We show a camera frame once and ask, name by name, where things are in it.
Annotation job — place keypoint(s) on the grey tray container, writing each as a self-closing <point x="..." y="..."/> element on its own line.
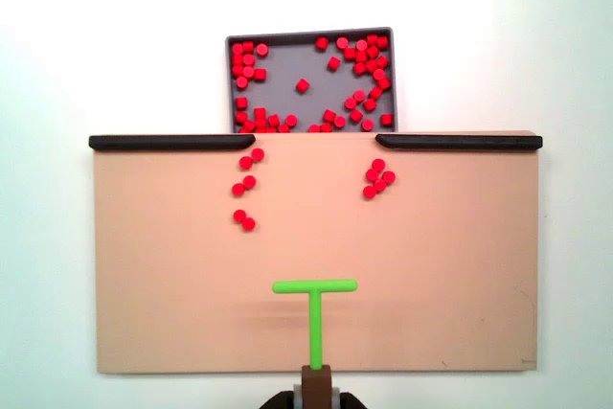
<point x="297" y="64"/>

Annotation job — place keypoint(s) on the green T-shaped pusher tool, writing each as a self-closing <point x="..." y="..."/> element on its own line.
<point x="314" y="327"/>

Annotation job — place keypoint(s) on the red cylindrical granule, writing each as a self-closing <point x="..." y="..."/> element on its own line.
<point x="356" y="115"/>
<point x="245" y="162"/>
<point x="259" y="74"/>
<point x="372" y="174"/>
<point x="371" y="65"/>
<point x="376" y="92"/>
<point x="242" y="82"/>
<point x="241" y="117"/>
<point x="379" y="185"/>
<point x="329" y="116"/>
<point x="248" y="71"/>
<point x="349" y="53"/>
<point x="372" y="52"/>
<point x="290" y="120"/>
<point x="241" y="103"/>
<point x="239" y="215"/>
<point x="257" y="154"/>
<point x="249" y="182"/>
<point x="261" y="124"/>
<point x="389" y="176"/>
<point x="372" y="39"/>
<point x="247" y="47"/>
<point x="237" y="49"/>
<point x="314" y="129"/>
<point x="248" y="223"/>
<point x="379" y="74"/>
<point x="350" y="103"/>
<point x="238" y="70"/>
<point x="369" y="191"/>
<point x="333" y="63"/>
<point x="359" y="95"/>
<point x="248" y="60"/>
<point x="249" y="125"/>
<point x="340" y="121"/>
<point x="238" y="59"/>
<point x="378" y="164"/>
<point x="342" y="42"/>
<point x="259" y="113"/>
<point x="381" y="62"/>
<point x="273" y="120"/>
<point x="238" y="189"/>
<point x="262" y="50"/>
<point x="360" y="68"/>
<point x="361" y="55"/>
<point x="326" y="129"/>
<point x="382" y="41"/>
<point x="383" y="84"/>
<point x="271" y="130"/>
<point x="369" y="104"/>
<point x="283" y="129"/>
<point x="302" y="85"/>
<point x="368" y="124"/>
<point x="322" y="43"/>
<point x="362" y="45"/>
<point x="387" y="119"/>

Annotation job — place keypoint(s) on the black barrier strip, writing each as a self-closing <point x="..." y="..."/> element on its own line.
<point x="167" y="143"/>
<point x="460" y="143"/>

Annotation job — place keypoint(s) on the beige flat board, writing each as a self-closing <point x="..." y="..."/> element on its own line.
<point x="191" y="284"/>

